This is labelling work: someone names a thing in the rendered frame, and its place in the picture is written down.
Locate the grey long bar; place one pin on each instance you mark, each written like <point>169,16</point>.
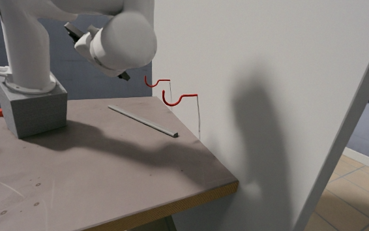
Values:
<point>144,121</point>

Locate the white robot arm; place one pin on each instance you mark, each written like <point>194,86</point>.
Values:
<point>127,41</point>

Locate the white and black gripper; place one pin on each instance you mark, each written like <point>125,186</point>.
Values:
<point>82,43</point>

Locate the white wall panel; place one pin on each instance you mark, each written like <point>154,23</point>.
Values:
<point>281,87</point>

